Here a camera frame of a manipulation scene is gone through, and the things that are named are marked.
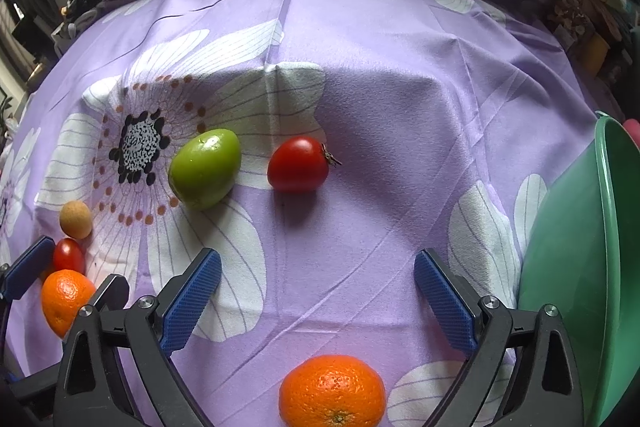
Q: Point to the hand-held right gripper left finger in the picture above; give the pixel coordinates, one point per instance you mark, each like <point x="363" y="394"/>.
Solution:
<point x="192" y="302"/>

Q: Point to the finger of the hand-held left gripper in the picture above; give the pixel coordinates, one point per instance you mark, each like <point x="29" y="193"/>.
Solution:
<point x="30" y="389"/>
<point x="27" y="268"/>

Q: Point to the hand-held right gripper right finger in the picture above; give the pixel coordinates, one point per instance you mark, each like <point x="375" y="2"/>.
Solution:
<point x="442" y="302"/>

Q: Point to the red cherry tomato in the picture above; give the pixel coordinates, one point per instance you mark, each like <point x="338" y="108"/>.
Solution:
<point x="69" y="256"/>

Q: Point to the small orange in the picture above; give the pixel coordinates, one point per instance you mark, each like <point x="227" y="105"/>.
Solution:
<point x="61" y="302"/>

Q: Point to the tan round longan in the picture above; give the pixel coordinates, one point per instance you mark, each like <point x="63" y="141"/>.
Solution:
<point x="75" y="220"/>

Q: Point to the green plastic bowl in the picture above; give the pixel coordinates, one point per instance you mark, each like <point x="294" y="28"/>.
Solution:
<point x="565" y="257"/>

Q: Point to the green mango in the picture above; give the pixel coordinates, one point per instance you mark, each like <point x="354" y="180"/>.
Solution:
<point x="205" y="169"/>

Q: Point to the large orange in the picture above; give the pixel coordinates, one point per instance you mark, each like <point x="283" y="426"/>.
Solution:
<point x="332" y="394"/>

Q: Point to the purple floral cloth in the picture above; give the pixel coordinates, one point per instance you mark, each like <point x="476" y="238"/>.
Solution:
<point x="380" y="72"/>

